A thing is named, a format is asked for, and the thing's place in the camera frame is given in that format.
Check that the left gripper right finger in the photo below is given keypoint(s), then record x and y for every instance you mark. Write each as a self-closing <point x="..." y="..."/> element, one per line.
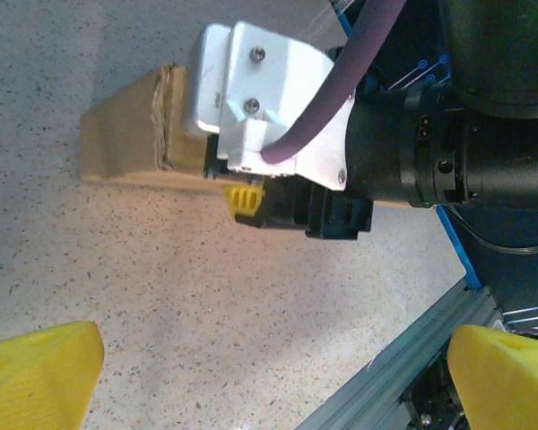
<point x="511" y="385"/>

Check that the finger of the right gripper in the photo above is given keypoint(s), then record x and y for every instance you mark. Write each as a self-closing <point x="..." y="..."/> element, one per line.
<point x="246" y="201"/>

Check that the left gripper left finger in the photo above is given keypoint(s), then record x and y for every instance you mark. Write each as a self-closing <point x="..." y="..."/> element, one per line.
<point x="36" y="380"/>

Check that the blue-edged aluminium side rail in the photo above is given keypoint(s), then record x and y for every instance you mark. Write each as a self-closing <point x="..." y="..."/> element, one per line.
<point x="459" y="251"/>

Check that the long aluminium frame rail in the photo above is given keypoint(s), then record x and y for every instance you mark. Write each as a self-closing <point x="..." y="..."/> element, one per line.
<point x="408" y="358"/>

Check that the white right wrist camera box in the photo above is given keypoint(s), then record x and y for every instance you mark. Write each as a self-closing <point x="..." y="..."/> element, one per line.
<point x="273" y="89"/>

